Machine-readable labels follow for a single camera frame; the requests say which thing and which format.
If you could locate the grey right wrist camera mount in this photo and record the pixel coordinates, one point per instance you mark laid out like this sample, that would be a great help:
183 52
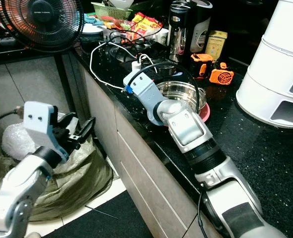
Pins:
144 89

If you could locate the yellow carton box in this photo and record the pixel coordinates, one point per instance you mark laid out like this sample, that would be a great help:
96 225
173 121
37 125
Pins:
216 44

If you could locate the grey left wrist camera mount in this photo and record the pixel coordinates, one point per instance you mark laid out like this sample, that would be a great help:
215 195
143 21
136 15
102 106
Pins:
39 121

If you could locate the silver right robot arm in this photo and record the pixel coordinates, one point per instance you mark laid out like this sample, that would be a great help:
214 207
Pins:
206 144

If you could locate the orange black device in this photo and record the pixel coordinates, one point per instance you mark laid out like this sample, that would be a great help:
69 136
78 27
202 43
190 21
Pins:
201 62

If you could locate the grey woven sack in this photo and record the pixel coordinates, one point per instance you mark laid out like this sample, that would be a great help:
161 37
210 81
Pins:
87 178

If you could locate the white tiered plastic rack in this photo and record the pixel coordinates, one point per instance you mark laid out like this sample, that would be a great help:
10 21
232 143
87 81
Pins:
275 69

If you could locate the white charger plug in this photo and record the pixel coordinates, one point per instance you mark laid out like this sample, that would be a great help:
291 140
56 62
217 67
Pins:
136 66

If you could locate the black table fan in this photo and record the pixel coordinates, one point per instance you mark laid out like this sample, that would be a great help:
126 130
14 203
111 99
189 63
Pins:
39 22

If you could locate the stainless steel bowl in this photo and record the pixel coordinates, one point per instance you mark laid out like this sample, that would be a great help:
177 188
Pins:
181 91

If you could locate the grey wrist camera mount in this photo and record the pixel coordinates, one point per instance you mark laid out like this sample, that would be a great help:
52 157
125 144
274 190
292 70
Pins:
39 121
144 89

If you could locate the black floor mat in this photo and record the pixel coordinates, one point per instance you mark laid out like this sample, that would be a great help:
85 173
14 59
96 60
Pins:
97 223

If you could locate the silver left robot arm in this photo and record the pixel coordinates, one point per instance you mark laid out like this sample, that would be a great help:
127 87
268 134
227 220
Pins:
12 198

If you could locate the clear bubble wrap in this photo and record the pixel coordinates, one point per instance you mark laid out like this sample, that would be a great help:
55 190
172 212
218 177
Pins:
17 141

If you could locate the red yellow snack packets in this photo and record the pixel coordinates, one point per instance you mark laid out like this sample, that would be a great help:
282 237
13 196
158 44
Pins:
146 25

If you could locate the black chrome coffee maker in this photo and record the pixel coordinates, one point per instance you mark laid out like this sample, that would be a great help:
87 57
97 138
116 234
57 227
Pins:
186 27

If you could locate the green plastic basket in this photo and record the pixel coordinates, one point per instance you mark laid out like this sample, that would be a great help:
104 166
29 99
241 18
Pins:
109 11

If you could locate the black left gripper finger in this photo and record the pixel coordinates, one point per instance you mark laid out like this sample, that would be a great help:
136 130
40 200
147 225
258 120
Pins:
69 120
88 131

